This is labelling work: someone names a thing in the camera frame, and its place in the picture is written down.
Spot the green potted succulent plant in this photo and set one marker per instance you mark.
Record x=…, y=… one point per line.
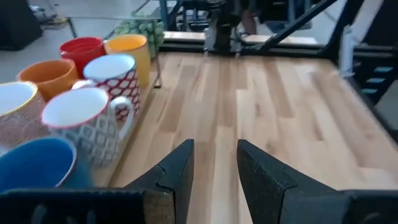
x=146, y=29

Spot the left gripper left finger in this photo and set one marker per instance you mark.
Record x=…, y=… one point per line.
x=168, y=193

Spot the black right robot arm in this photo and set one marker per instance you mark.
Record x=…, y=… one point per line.
x=222, y=28

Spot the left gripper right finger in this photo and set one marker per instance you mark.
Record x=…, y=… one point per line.
x=273, y=199

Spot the person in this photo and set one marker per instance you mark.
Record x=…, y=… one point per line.
x=248, y=21

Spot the black box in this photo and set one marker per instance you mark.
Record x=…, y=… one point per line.
x=17, y=25

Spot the orange faceted mug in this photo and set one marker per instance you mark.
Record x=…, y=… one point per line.
x=51, y=77

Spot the red white patterned mug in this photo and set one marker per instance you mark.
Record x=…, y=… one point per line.
x=115, y=76

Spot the orange leaf patterned mug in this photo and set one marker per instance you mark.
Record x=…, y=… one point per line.
x=18, y=115

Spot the white mug dark rim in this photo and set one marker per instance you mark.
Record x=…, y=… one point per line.
x=81, y=124

